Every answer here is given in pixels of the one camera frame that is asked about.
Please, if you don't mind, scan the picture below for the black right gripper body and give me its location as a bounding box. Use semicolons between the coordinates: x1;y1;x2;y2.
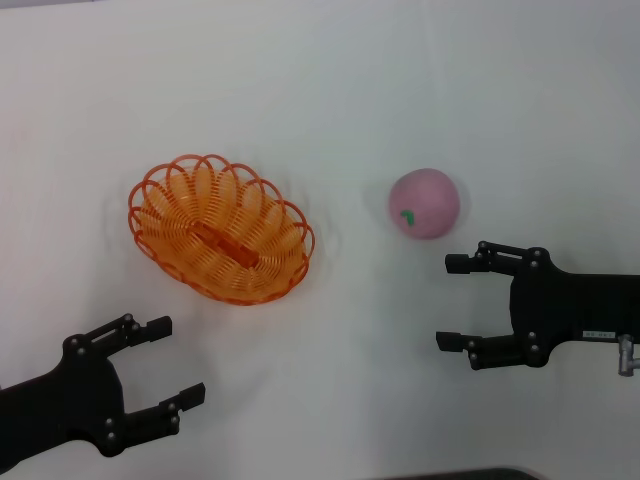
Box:
507;247;640;370

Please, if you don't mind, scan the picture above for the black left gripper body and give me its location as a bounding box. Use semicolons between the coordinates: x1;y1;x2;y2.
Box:
0;334;127;459

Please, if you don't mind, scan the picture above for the pink toy peach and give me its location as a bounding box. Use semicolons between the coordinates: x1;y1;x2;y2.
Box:
388;167;460;241

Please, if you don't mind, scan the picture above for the orange plastic woven basket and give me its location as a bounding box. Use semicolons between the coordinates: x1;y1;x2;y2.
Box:
127;153;317;307

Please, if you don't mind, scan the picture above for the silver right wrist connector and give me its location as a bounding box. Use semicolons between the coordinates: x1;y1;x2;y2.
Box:
615;334;640;377

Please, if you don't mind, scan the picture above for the dark robot torso edge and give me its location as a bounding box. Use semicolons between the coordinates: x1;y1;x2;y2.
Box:
384;467;542;480

